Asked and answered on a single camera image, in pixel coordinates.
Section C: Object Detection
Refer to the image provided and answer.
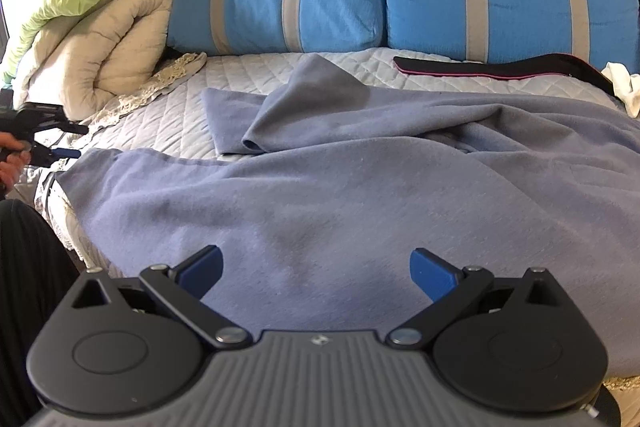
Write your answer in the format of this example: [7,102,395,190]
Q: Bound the grey-blue fleece garment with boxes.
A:
[54,53,640,380]

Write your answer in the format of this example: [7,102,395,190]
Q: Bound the person's black ribbed clothing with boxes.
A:
[0,199,83,427]

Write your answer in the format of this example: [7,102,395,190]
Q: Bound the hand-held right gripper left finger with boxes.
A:
[70,245,252,349]

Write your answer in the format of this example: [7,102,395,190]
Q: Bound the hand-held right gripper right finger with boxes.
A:
[388,248,568,349]

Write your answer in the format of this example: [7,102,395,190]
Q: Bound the black belt with pink edge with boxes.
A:
[392,53,616,95]

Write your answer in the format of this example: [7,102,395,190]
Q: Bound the grey quilted bed cover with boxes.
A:
[22,46,640,395]

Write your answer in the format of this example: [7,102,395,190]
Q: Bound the white cloth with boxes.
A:
[600,62,640,118]

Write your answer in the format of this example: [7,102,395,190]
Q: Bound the person's left hand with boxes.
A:
[0,132,29,188]

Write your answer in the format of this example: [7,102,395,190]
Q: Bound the beige quilt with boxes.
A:
[12,0,173,120]

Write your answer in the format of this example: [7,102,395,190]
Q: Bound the lace-trimmed beige sheet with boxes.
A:
[90,52,208,128]

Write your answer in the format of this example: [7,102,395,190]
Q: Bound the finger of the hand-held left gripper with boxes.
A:
[11,143,82,168]
[14,103,90,136]

